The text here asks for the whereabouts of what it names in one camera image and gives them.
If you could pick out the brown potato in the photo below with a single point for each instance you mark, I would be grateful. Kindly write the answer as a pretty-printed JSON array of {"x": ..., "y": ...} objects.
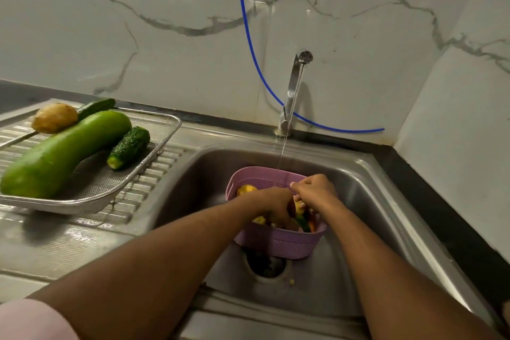
[{"x": 54, "y": 118}]

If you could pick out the steel faucet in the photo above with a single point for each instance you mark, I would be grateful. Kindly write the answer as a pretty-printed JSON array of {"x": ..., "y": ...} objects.
[{"x": 293, "y": 92}]

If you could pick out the orange vegetable in basket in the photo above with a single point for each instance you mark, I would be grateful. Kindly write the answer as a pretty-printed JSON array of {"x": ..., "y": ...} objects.
[{"x": 312, "y": 225}]

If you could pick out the dark green cucumber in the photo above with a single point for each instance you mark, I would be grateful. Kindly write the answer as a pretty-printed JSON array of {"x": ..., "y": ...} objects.
[{"x": 97, "y": 107}]

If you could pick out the green vegetable in basket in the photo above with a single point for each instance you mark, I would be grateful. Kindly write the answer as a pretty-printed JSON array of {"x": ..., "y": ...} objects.
[{"x": 303, "y": 223}]

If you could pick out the person's right forearm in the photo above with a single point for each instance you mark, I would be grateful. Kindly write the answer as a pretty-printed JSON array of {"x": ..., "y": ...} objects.
[{"x": 394, "y": 280}]

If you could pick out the large green bottle gourd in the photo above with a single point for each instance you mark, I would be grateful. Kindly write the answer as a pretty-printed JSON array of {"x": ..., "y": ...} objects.
[{"x": 59, "y": 152}]

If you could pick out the person's right fingers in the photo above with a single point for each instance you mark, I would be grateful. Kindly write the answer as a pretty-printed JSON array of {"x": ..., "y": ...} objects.
[{"x": 299, "y": 195}]

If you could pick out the person's right hand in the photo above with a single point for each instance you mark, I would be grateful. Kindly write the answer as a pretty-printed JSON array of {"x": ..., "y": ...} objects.
[{"x": 314, "y": 191}]

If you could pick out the pink sleeve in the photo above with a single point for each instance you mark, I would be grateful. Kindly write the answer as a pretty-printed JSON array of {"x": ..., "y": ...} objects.
[{"x": 34, "y": 320}]

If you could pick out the person's left forearm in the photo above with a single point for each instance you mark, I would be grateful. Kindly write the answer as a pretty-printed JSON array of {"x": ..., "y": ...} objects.
[{"x": 151, "y": 272}]

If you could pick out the sink drain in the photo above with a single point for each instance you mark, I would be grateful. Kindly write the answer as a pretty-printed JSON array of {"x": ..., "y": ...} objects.
[{"x": 266, "y": 265}]

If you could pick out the short bumpy green cucumber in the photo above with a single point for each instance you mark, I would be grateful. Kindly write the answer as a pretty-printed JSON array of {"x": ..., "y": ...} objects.
[{"x": 128, "y": 147}]

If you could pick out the stainless steel sink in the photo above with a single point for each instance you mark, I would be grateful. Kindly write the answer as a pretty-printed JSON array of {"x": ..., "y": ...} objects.
[{"x": 223, "y": 208}]

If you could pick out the pink plastic colander basket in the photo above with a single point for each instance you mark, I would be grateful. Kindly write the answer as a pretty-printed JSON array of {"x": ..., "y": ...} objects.
[{"x": 275, "y": 240}]

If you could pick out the steel mesh tray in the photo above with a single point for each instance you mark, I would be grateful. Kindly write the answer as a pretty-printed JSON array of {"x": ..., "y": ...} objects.
[{"x": 99, "y": 176}]

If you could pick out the yellow vegetable piece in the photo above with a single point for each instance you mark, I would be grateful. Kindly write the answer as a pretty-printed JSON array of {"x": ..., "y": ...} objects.
[{"x": 246, "y": 190}]

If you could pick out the person's left hand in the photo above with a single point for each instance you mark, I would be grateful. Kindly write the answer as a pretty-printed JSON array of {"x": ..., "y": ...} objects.
[{"x": 274, "y": 203}]

